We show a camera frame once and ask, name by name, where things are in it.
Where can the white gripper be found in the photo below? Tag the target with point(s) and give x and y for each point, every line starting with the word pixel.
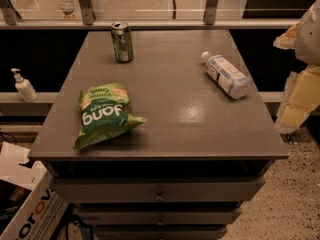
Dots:
pixel 309 39

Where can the clear blue-label plastic bottle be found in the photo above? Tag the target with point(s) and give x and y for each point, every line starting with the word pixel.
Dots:
pixel 233 82

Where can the white pump dispenser bottle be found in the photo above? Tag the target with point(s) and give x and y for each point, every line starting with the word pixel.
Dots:
pixel 24 87

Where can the gray drawer cabinet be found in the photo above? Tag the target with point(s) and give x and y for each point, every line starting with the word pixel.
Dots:
pixel 184 173

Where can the green soda can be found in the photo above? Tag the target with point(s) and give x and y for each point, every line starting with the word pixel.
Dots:
pixel 122 42

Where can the green chip bag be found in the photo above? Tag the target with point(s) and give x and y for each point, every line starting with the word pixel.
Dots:
pixel 105 114

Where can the white cardboard box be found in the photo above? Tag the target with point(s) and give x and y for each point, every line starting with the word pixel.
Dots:
pixel 30 208

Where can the metal railing frame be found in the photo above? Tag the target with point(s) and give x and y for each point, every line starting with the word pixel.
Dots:
pixel 153 14

